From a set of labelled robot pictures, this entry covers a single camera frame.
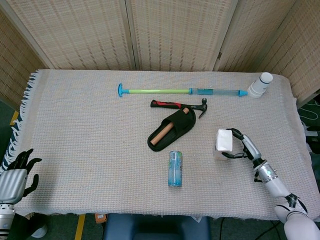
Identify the blue green water pump toy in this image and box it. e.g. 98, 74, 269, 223
117, 83, 249, 98

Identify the black red claw hammer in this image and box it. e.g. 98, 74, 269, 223
150, 98, 208, 120

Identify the white round base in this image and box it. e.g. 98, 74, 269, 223
31, 223, 48, 238

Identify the white soap box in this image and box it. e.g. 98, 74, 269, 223
212, 128, 234, 162

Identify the blue padded chair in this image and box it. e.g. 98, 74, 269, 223
103, 213, 212, 240

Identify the orange box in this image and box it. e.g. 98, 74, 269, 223
94, 213, 108, 224

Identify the woven folding screen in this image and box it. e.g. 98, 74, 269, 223
0, 0, 320, 108

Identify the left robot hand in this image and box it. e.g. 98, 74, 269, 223
0, 148, 43, 204

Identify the black slipper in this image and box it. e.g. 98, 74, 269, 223
147, 107, 197, 152

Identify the light blue beverage can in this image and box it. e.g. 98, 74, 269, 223
167, 150, 184, 188

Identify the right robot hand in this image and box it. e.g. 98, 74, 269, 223
221, 127, 263, 162

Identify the wooden dowel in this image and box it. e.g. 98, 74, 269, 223
150, 107, 190, 145

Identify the white cable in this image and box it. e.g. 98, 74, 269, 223
298, 98, 320, 137

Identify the beige woven tablecloth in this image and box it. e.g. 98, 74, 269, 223
2, 69, 320, 222

